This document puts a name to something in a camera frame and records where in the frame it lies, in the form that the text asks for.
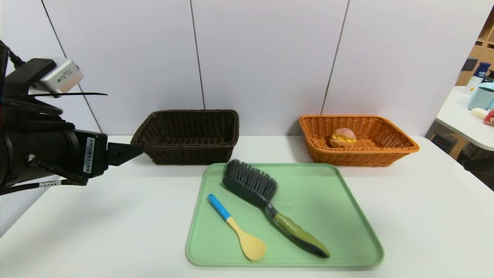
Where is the dark brown wicker basket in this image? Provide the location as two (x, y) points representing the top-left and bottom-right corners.
(130, 109), (240, 166)

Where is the white side table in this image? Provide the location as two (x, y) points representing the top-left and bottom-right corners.
(435, 85), (494, 152)

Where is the round cream puff bread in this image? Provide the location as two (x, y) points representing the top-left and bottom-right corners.
(328, 127), (357, 149)

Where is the wooden shelf unit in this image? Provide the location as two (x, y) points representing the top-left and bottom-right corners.
(455, 8), (494, 87)

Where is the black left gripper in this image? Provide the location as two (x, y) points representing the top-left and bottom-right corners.
(21, 129), (144, 183)

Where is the light green plastic tray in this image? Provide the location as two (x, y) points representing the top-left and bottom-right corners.
(185, 162), (385, 268)

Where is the orange wicker basket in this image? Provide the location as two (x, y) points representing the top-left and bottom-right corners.
(299, 114), (421, 168)

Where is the brown cardboard box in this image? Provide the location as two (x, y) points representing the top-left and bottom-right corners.
(426, 131), (460, 153)

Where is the grey bristle brush green handle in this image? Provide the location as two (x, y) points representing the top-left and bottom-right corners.
(222, 159), (332, 259)

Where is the beige spoon blue handle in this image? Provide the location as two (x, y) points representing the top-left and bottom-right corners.
(207, 194), (267, 262)

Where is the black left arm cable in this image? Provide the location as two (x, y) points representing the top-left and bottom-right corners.
(0, 97), (64, 116)

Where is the blue cap bottle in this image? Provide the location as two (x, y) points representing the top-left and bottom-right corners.
(465, 62), (492, 95)

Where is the light blue cup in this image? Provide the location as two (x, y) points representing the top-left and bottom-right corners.
(467, 82), (494, 111)

